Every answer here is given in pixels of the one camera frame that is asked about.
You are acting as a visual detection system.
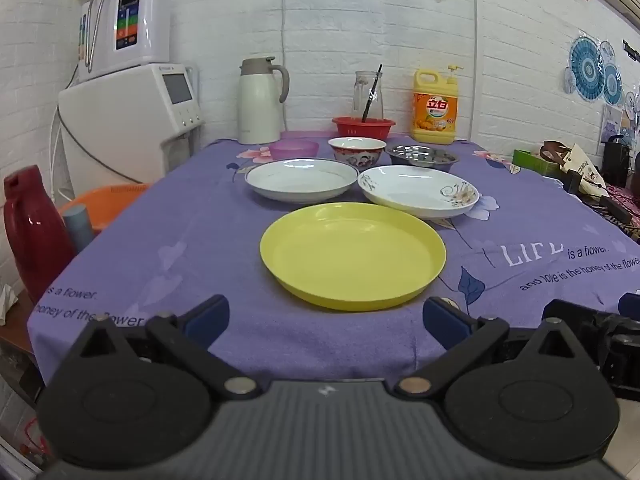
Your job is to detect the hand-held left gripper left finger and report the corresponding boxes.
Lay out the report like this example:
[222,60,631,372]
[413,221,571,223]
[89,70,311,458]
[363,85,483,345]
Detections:
[75,294,263,402]

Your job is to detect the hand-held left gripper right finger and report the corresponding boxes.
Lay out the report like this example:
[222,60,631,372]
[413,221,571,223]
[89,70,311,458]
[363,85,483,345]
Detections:
[393,295,583,402]

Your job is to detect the purple plastic bowl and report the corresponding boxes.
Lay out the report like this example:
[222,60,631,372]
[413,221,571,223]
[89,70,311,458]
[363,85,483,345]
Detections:
[269,140,320,162]

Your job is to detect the purple floral tablecloth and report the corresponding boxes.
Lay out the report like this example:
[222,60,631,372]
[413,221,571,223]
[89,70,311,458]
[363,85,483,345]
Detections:
[27,132,640,386]

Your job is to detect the yellow plastic plate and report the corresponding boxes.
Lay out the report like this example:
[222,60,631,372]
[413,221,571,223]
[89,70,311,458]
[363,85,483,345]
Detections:
[259,202,447,311]

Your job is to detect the white plate with floral print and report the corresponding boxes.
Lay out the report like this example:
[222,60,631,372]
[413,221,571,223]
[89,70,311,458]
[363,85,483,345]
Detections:
[357,165,481,220]

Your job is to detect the brown and white paper bag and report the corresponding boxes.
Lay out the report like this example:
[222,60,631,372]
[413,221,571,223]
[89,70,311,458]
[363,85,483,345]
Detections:
[542,141,609,196]

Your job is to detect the black container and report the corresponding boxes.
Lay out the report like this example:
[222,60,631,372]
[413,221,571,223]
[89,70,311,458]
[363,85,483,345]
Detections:
[601,135,632,187]

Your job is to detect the orange plastic basin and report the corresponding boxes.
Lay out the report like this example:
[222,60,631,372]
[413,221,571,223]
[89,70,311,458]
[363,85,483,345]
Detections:
[57,183,151,233]

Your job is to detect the grey cylinder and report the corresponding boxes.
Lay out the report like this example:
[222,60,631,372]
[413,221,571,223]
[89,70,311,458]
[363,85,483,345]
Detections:
[62,206,96,253]

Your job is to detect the white plate with blue rim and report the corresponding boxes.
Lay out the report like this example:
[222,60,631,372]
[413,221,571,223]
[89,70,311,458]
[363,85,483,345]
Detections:
[244,158,360,204]

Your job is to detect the stainless steel bowl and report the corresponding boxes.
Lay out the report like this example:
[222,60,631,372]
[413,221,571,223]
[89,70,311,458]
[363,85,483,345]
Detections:
[386,143,460,175]

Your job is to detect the green box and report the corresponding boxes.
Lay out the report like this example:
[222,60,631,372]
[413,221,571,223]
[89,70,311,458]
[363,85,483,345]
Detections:
[512,148,568,179]

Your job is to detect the red patterned ceramic bowl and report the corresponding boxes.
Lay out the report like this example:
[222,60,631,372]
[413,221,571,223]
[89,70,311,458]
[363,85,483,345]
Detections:
[328,136,387,170]

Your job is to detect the dark red thermos flask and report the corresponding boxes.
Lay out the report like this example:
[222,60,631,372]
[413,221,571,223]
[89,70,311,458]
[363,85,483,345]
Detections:
[3,165,77,306]

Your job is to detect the white crumpled tissue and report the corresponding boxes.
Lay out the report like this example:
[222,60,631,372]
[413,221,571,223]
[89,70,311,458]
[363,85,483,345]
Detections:
[0,284,20,326]

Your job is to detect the yellow detergent bottle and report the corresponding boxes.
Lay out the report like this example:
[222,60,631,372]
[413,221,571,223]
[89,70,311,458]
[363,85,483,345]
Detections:
[411,64,460,145]

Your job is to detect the red plastic strainer basket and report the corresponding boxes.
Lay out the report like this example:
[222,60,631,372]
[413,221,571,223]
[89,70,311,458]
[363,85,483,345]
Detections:
[332,116,397,142]

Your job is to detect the white appliance with screen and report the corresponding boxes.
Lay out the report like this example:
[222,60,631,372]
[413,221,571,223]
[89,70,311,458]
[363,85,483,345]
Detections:
[56,62,203,186]

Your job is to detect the white thermos jug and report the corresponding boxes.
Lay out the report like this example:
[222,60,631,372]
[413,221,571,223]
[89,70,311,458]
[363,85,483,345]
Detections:
[237,56,291,145]

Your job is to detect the small blue paper fan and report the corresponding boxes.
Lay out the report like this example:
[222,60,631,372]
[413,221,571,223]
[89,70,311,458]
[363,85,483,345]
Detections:
[602,62,624,107]

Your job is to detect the clear glass pitcher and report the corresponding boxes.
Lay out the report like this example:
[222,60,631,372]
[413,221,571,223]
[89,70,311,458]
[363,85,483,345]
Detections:
[353,70,385,122]

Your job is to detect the large blue paper fan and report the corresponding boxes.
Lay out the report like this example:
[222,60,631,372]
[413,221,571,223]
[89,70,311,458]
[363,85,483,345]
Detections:
[569,34,607,103]

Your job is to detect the black stirring stick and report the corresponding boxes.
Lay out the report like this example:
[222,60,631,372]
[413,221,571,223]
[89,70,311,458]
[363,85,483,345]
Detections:
[361,64,383,123]

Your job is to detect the white water purifier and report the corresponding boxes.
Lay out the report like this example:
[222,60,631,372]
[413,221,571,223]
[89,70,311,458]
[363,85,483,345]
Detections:
[77,0,173,83]

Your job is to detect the grey appliance hose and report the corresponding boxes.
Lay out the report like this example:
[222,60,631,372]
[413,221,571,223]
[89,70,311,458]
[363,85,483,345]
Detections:
[50,107,151,187]

